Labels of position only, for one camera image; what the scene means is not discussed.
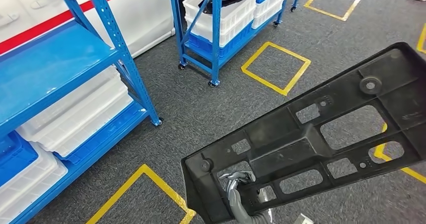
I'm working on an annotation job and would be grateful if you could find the yellow floor tape square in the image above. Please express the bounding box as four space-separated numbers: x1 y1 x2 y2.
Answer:
372 123 426 185
416 24 426 54

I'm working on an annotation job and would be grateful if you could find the black plastic frame part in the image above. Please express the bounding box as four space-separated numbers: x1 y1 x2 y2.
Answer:
181 42 426 224

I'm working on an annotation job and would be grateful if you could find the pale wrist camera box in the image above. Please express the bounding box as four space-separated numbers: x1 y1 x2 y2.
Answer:
293 213 314 224

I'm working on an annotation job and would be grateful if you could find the white plastic crate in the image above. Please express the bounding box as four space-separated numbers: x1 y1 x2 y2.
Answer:
0 164 69 224
30 82 132 152
40 92 135 159
16 66 129 143
0 142 60 210
183 0 260 47
251 0 288 30

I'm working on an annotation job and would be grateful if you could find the white car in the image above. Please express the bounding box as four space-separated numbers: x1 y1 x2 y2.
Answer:
0 0 187 58

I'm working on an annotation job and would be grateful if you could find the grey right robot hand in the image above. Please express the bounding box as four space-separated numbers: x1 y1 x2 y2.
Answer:
218 171 277 224

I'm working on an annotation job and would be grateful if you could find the blue steel shelf rack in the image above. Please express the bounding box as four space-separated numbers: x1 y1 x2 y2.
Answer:
0 0 164 224

